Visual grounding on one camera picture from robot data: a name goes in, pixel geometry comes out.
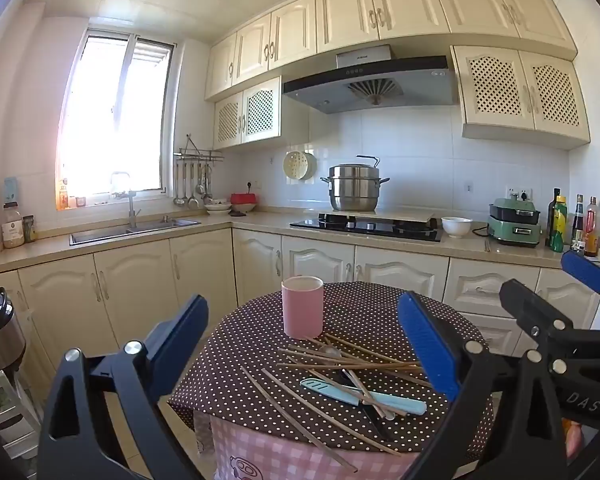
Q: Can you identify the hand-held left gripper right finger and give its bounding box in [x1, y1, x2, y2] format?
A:
[397, 291, 568, 480]

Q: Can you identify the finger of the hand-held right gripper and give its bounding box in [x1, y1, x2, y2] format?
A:
[499, 279, 576, 342]
[561, 249, 600, 306]

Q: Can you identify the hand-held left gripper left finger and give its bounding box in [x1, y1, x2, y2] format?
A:
[37, 294, 210, 480]

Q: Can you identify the bunch of wooden chopsticks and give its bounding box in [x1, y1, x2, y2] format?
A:
[240, 332, 433, 473]

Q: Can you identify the metal spoon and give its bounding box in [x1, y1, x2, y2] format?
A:
[321, 344, 398, 420]

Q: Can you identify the black knife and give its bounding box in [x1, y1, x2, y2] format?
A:
[339, 370, 397, 443]

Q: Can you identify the light blue sheathed knife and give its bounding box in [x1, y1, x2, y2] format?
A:
[300, 377, 428, 416]

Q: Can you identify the person's right hand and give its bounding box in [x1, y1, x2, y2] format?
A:
[562, 419, 585, 461]

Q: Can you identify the red-brown sauce bottle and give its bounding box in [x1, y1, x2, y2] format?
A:
[582, 196, 600, 258]

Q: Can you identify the dark sauce bottle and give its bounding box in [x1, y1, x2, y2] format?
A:
[571, 194, 586, 251]

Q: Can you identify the dark green oil bottle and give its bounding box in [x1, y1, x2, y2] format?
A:
[547, 188, 562, 248]

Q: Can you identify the green electric cooker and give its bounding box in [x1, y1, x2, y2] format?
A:
[487, 197, 542, 248]

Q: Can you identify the brown polka-dot tablecloth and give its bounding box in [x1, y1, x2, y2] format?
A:
[169, 281, 496, 461]

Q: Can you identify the white bowl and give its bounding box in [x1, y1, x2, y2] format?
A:
[441, 216, 473, 239]

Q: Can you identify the black gas hob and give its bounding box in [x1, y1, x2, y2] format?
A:
[290, 212, 443, 243]

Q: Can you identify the stainless steel sink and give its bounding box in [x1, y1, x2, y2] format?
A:
[70, 216, 202, 247]

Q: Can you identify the metal faucet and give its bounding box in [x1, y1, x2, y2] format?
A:
[111, 171, 142, 230]

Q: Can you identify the pink checked table cover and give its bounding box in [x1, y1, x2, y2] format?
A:
[192, 407, 421, 480]

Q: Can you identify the red container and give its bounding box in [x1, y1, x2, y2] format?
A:
[230, 192, 257, 215]

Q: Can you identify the stainless steel steamer pot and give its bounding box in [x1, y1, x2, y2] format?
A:
[321, 155, 391, 212]

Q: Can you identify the silver rice cooker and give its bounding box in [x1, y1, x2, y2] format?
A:
[0, 287, 27, 376]

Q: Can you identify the white step stool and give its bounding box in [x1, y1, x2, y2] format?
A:
[0, 370, 43, 461]

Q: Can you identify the white-label glass jar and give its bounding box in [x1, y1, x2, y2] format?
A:
[1, 201, 25, 249]

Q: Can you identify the cream perforated steamer plate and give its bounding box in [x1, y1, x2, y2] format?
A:
[283, 150, 317, 182]

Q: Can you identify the kitchen window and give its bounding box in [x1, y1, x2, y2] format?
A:
[55, 27, 176, 211]

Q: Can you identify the grey range hood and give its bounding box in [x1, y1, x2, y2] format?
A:
[282, 45, 459, 115]

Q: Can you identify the metal wall utensil rack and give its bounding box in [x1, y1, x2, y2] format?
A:
[174, 134, 225, 163]

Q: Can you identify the wide lattice-door wall cabinet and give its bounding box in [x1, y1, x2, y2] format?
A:
[451, 45, 592, 150]

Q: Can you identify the small lattice-door wall cabinet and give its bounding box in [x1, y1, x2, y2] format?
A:
[212, 76, 283, 151]

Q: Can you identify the cream wall cabinet row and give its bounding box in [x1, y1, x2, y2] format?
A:
[204, 0, 578, 102]

